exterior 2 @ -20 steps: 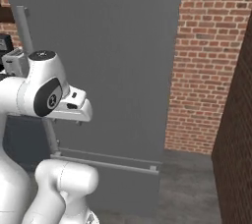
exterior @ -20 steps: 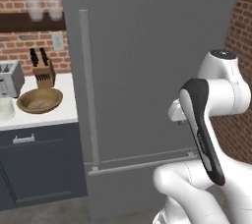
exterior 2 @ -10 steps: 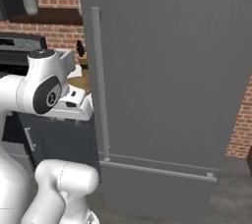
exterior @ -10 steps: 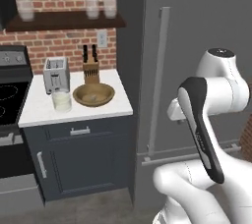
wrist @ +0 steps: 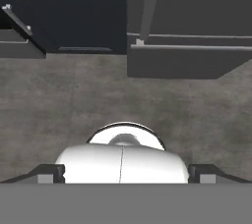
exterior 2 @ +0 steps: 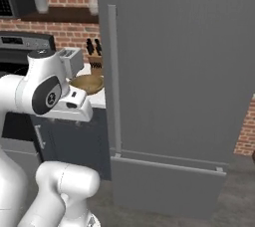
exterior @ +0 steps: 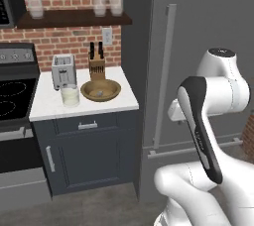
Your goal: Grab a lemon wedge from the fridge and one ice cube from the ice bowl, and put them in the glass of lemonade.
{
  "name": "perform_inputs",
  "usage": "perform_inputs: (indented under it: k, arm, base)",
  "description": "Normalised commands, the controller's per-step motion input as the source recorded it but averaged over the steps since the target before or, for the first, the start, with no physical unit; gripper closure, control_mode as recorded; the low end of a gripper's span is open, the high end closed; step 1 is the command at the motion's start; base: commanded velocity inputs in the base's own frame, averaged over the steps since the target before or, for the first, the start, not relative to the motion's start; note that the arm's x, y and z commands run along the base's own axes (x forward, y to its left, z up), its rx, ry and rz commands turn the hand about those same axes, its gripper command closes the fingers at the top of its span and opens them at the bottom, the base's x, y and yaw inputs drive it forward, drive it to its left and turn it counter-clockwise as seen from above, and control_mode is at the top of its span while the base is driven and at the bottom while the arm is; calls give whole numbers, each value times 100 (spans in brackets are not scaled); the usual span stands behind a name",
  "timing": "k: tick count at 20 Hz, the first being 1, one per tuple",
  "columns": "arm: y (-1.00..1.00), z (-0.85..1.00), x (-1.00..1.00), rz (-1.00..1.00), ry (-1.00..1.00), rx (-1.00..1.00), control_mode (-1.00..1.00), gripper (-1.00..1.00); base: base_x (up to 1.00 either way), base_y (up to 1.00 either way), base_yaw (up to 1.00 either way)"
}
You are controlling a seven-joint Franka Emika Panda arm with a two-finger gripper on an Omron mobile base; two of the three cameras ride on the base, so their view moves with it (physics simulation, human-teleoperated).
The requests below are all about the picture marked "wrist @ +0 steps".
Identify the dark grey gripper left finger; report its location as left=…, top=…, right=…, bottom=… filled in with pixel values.
left=0, top=163, right=66, bottom=185

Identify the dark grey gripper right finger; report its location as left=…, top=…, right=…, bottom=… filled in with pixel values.
left=187, top=163, right=252, bottom=185

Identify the dark grey fridge drawer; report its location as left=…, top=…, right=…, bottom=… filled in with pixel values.
left=127, top=43, right=252, bottom=81

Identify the dark grey fridge door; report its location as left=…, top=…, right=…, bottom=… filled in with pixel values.
left=126, top=0, right=252, bottom=46

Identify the white rounded dome object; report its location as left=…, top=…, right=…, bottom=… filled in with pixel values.
left=54, top=121, right=190, bottom=185

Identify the open grey cupboard door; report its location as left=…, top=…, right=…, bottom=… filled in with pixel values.
left=0, top=8, right=47, bottom=60

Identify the black cupboard door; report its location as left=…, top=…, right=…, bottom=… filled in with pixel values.
left=0, top=0, right=128, bottom=55

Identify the silver cupboard door handle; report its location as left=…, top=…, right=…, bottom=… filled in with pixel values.
left=1, top=3, right=33, bottom=36

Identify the grey fridge door handle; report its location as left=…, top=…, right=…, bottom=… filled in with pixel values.
left=135, top=0, right=164, bottom=46

